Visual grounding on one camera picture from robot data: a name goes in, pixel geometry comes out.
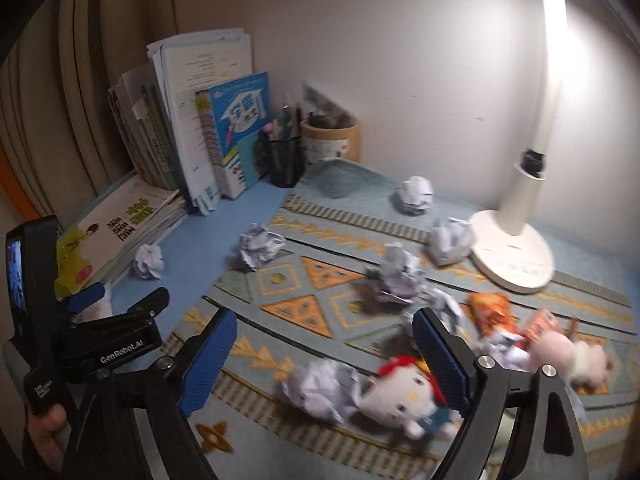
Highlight person's left hand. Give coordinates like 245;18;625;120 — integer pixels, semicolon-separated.
26;403;69;462

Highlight blue cover study book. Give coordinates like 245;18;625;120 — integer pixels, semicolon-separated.
205;72;271;199

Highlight beige desktop organizer box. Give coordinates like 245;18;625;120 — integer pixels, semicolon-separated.
300;114;362;164

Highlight colourful spine book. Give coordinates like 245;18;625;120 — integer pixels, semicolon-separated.
195;89;224;199

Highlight orange panel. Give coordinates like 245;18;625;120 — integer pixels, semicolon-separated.
0;145;26;211

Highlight orange cardboard box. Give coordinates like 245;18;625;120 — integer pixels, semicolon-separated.
522;308;564;344

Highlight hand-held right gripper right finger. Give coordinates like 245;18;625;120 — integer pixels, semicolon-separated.
411;307;587;480

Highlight beige curtain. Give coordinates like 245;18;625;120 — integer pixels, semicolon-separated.
0;0;177;221

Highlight paper ball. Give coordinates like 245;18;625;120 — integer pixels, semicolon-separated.
272;359;372;424
395;176;435;216
237;223;287;272
132;243;166;280
472;330;532;372
415;287;469;336
75;288;119;324
364;242;429;306
427;217;475;267

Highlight colourful printed card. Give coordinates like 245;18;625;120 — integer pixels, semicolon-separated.
302;82;347;117

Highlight blue patterned woven mat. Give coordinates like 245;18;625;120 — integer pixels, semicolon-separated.
165;159;640;480

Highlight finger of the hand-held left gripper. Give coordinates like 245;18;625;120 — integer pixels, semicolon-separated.
126;286;171;322
65;281;110;315

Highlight three-colour dango plush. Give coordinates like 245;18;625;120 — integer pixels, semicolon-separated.
530;317;611;389

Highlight row of standing books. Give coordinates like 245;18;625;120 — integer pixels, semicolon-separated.
106;72;182;192

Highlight white cat plush toy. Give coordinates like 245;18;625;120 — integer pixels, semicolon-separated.
360;355;464;441

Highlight white paper booklets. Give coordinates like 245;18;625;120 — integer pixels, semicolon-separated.
146;32;254;216

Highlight white desk lamp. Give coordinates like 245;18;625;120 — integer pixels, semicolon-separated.
469;0;572;296

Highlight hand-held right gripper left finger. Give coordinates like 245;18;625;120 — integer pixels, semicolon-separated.
62;307;239;480

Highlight black mesh pen holder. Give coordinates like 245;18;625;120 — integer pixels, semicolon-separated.
262;132;307;189

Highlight bundle of pens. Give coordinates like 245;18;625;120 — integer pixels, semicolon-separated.
266;91;307;141

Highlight stack of flat books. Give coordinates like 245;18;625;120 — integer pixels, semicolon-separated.
55;175;189;302

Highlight teal card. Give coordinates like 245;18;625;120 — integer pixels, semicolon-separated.
235;133;266;189

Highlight orange snack packet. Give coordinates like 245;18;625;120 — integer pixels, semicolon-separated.
467;292;526;349

